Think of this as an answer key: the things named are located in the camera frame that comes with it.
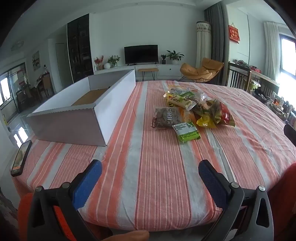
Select covered standing air conditioner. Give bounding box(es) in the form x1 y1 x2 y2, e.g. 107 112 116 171
196 21 212 70

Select framed wall painting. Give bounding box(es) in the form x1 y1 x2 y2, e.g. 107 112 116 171
32 50 40 71

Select black smartphone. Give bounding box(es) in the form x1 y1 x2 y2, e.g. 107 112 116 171
10 140 33 177

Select cluttered side shelf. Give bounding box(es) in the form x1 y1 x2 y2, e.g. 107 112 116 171
252 79 296 126

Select white sheer curtain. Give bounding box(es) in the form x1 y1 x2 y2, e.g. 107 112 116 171
264 21 281 81

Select red wall hanging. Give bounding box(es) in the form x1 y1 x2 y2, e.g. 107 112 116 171
228 23 240 44

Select leafy plant in glass vase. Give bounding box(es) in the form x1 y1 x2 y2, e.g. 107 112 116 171
107 55 121 68

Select grey curtain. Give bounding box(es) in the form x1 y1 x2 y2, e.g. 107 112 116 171
204 3 228 87

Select glass balcony door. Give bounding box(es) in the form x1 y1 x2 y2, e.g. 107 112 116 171
0 62 27 116

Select person's red clothing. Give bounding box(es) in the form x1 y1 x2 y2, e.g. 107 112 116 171
17 162 296 241

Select brown walnut snack packet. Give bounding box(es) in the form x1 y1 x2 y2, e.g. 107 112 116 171
151 107 185 130

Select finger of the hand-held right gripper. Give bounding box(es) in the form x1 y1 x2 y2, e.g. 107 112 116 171
283 124 296 147

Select tall black display cabinet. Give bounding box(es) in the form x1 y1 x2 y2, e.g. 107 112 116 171
67 13 94 84

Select olive clear snack packet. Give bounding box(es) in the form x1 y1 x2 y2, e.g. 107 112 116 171
203 98 223 124

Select orange lounge chair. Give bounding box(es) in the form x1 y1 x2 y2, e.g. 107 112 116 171
178 57 224 84

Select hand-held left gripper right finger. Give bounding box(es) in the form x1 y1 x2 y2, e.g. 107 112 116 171
198 159 274 241

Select person's left hand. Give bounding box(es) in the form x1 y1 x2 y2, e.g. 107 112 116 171
110 230 150 241

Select white television cabinet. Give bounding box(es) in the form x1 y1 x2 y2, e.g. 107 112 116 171
94 64 185 78

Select white cardboard box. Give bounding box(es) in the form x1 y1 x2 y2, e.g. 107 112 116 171
26 69 136 147

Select wooden dining chairs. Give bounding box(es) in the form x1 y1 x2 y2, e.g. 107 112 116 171
35 72 55 100

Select black television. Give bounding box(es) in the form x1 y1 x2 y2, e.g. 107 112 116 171
124 45 159 65

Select clear crinkled snack packet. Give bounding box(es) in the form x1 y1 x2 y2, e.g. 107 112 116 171
193 91 208 109

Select red snack packet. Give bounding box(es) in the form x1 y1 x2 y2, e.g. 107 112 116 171
217 102 236 127

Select red striped tablecloth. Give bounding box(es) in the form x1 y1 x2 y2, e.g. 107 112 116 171
10 80 296 232

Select wooden bench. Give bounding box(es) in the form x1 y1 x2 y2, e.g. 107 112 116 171
138 68 159 81

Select green snack packet white label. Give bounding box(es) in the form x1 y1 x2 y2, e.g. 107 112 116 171
171 122 201 144

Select small green snack packet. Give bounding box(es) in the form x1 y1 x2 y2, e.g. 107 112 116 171
179 91 197 99

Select large green potted plant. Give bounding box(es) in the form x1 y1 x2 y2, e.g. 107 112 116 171
166 50 185 65

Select wooden slatted rack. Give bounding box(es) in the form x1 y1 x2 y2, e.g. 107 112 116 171
225 61 280 98

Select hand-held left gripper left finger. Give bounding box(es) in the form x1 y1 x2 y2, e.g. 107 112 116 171
26 159 102 241

